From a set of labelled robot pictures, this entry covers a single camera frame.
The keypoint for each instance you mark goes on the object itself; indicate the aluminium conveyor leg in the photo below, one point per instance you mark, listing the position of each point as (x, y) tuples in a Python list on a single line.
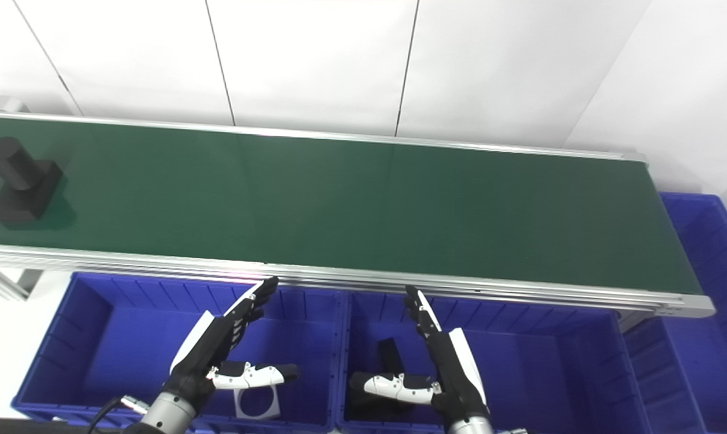
[(2, 280)]

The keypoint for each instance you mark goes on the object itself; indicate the blue plastic bin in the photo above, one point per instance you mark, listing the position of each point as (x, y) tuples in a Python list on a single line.
[(538, 374), (707, 337), (128, 349)]

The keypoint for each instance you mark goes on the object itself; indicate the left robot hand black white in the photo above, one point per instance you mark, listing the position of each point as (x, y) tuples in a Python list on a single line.
[(210, 352)]

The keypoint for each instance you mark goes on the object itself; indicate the black part in bin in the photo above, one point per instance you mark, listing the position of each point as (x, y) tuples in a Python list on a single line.
[(389, 358)]

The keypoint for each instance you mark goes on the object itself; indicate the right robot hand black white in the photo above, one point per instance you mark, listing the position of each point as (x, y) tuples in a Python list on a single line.
[(454, 374)]

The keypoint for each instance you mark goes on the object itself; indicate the black cylinder block part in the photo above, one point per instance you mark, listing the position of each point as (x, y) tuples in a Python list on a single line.
[(21, 181)]

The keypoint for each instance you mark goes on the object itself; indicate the grey conveyor motor box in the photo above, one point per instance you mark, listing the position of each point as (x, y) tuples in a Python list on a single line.
[(2, 103)]

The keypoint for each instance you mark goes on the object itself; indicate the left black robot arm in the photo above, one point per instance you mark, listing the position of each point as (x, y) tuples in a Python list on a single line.
[(167, 416)]

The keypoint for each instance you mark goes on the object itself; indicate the green conveyor belt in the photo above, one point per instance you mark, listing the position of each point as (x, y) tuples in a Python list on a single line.
[(158, 260), (339, 199)]

